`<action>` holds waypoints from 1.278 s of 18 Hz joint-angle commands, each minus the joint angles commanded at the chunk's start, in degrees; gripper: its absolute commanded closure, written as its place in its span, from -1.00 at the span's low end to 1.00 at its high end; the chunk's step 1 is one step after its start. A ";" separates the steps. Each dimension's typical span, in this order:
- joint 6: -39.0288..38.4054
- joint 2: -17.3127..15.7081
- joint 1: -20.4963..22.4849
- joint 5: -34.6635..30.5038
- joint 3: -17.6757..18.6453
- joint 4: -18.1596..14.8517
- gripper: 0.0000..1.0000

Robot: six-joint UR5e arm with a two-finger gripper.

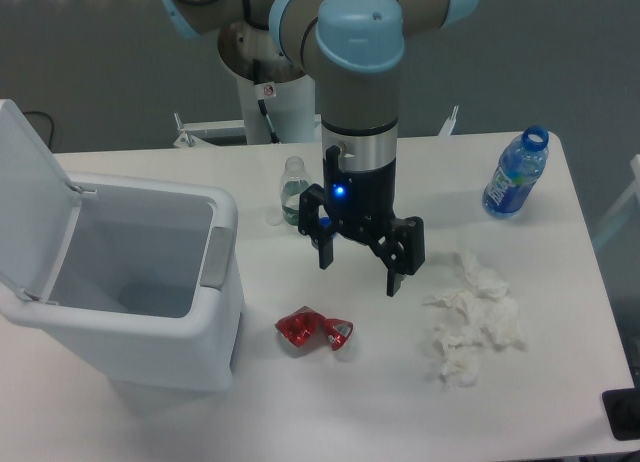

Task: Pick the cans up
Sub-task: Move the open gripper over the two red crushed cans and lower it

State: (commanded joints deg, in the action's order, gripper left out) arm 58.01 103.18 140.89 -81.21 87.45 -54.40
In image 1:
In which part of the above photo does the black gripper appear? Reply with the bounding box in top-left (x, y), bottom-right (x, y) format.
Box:
top-left (298, 145), bottom-right (425, 297)

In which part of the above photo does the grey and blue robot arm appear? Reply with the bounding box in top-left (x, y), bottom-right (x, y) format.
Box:
top-left (163, 0), bottom-right (479, 295)

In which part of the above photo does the white bottle cap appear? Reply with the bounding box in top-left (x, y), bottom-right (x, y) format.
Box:
top-left (265, 213), bottom-right (282, 226)

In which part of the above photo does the clear plastic bottle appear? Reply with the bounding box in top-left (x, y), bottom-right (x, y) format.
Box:
top-left (280, 156), bottom-right (312, 227)

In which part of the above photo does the crumpled white tissue pile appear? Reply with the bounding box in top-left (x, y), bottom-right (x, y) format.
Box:
top-left (423, 250), bottom-right (527, 388)

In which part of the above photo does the blue plastic bottle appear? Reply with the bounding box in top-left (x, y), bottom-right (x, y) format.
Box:
top-left (482, 125), bottom-right (549, 219)

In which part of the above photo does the white trash bin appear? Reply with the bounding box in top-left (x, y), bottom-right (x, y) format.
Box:
top-left (1, 173), bottom-right (244, 392)

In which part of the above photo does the black device at edge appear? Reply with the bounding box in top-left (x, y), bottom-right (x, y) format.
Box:
top-left (602, 388), bottom-right (639, 441)

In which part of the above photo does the white trash bin lid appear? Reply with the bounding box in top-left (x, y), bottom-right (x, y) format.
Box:
top-left (1, 99), bottom-right (97, 301)

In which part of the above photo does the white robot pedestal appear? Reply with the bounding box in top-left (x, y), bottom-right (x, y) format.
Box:
top-left (216, 20), bottom-right (321, 145)

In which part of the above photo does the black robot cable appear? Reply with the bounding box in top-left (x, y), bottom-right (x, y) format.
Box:
top-left (252, 58), bottom-right (280, 144)

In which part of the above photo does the white frame at right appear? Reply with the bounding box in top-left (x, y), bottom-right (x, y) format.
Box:
top-left (591, 154), bottom-right (639, 253)

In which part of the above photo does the black floor cable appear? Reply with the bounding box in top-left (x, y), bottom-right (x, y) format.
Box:
top-left (22, 110), bottom-right (56, 146)

